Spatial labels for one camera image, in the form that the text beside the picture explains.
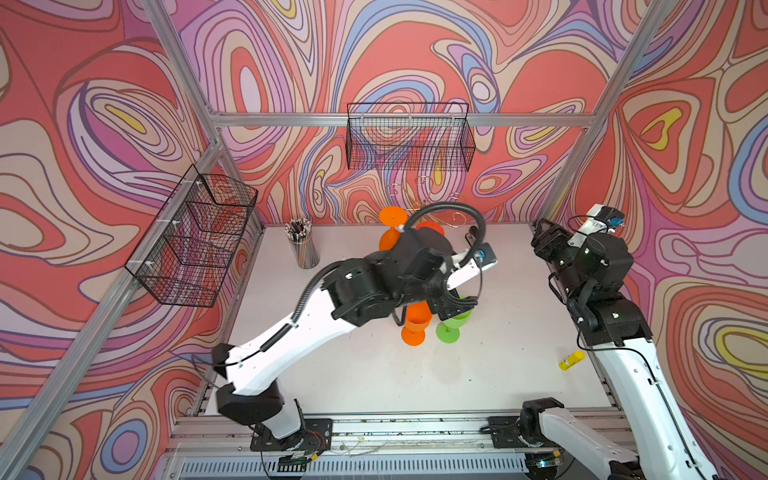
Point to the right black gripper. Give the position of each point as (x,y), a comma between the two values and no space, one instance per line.
(552,237)

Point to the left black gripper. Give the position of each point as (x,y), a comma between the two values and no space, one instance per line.
(449,305)

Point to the orange wine glass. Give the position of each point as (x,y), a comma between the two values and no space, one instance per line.
(393,218)
(417,317)

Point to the green wine glass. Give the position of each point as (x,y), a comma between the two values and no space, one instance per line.
(448,331)

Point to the red wine glass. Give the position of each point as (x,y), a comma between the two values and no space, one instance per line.
(431,225)

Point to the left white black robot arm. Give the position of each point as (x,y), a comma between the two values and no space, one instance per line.
(421,267)

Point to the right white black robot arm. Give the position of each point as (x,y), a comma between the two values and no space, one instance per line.
(589,268)

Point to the yellow glue stick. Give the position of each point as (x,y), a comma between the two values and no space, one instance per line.
(572,360)

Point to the metal pen cup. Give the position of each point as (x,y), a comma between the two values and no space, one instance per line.
(300,236)

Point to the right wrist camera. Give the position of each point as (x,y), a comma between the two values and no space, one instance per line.
(599,219)

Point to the back black wire basket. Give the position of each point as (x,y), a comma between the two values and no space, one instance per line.
(409,136)

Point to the black wire basket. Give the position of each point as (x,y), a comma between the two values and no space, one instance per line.
(409,136)
(187,265)

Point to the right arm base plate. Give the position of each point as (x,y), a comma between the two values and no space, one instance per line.
(505,433)

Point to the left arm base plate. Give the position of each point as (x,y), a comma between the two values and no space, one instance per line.
(313,437)

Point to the left black wire basket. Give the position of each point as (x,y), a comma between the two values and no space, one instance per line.
(187,265)

